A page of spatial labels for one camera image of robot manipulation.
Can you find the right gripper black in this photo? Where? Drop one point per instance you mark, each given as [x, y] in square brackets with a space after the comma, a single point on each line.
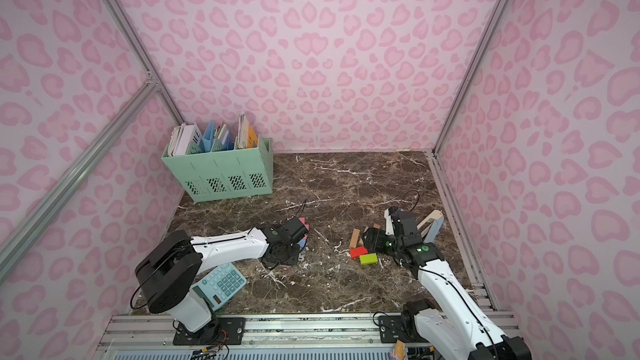
[377, 237]

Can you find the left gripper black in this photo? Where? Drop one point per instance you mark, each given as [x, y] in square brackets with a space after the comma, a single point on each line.
[295, 230]

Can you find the green block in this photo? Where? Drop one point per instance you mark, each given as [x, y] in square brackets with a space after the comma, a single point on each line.
[367, 259]

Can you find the red block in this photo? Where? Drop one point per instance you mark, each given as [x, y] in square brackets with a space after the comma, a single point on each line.
[357, 252]

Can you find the teal calculator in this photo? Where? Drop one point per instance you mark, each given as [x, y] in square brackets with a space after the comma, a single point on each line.
[220, 285]

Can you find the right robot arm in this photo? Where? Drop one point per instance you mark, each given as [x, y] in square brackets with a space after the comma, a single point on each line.
[453, 324]

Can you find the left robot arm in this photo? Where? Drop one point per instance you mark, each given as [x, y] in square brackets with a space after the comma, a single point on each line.
[166, 277]

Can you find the wooden and blue arch blocks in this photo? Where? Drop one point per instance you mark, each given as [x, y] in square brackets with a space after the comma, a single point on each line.
[431, 225]

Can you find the wooden block left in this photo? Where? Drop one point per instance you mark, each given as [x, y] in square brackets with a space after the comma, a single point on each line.
[355, 237]

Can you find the mint green file organizer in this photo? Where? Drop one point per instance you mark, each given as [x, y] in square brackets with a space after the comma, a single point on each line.
[226, 174]

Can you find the papers in organizer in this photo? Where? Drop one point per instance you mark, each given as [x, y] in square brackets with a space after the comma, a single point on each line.
[187, 139]

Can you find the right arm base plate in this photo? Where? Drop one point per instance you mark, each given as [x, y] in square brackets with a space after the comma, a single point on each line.
[392, 328]

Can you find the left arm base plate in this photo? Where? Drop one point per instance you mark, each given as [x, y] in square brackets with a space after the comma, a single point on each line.
[224, 330]

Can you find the aluminium front rail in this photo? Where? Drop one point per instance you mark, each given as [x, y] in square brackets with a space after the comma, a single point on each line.
[289, 336]

